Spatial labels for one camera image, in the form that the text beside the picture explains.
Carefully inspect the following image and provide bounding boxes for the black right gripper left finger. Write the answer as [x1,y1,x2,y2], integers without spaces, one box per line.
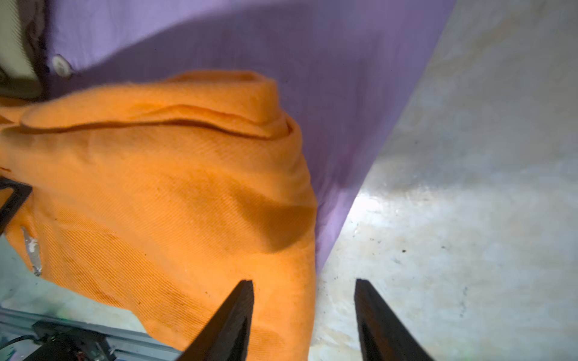
[178,280,254,361]

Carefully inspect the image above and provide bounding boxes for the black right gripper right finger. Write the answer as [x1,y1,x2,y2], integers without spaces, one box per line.
[354,279,433,361]

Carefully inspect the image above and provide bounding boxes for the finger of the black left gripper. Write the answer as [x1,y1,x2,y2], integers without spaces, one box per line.
[1,177,33,233]

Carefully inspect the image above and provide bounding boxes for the orange pants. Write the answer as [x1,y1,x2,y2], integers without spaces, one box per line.
[1,71,317,360]

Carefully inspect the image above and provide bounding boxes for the folded purple pants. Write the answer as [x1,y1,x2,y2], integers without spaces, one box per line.
[45,1,455,269]

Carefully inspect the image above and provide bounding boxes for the aluminium frame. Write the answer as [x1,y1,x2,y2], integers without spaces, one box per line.
[1,308,181,360]

